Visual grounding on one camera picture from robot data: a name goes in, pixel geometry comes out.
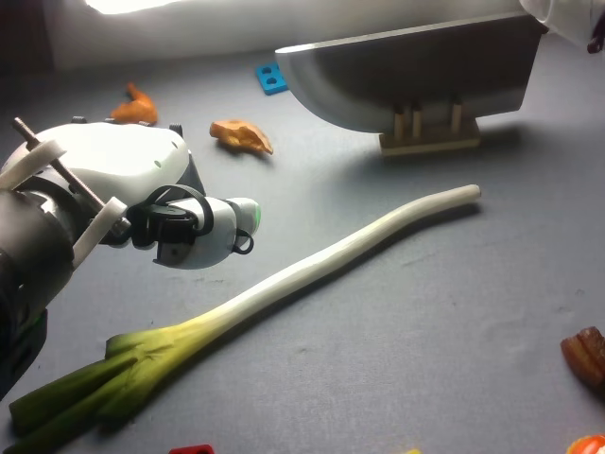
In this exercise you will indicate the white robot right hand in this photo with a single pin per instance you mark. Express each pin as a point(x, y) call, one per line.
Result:
point(572, 16)

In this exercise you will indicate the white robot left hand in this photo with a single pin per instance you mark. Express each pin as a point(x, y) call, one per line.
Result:
point(123, 156)

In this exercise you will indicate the white curved tube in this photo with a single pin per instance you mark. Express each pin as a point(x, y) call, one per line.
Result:
point(331, 255)

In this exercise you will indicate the wooden peg board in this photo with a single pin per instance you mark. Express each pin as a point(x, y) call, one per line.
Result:
point(425, 142)

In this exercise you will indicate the orange toy chicken drumstick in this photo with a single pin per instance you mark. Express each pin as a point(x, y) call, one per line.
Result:
point(137, 109)

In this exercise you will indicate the orange toy fried piece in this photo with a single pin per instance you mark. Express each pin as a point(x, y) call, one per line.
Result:
point(241, 136)

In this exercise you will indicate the blue square block with holes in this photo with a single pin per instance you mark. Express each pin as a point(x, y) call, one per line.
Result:
point(271, 81)

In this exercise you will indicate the white backdrop sheet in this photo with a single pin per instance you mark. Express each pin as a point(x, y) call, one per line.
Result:
point(283, 23)

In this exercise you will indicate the red toy block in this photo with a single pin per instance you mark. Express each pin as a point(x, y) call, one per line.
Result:
point(191, 449)

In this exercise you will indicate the grey table cloth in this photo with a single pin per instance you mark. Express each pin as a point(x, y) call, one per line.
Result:
point(425, 307)

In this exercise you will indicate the brown toy meat piece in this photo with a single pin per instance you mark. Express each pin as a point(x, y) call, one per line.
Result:
point(586, 357)

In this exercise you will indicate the orange toy tart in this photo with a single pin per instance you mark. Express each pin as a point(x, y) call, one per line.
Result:
point(588, 445)

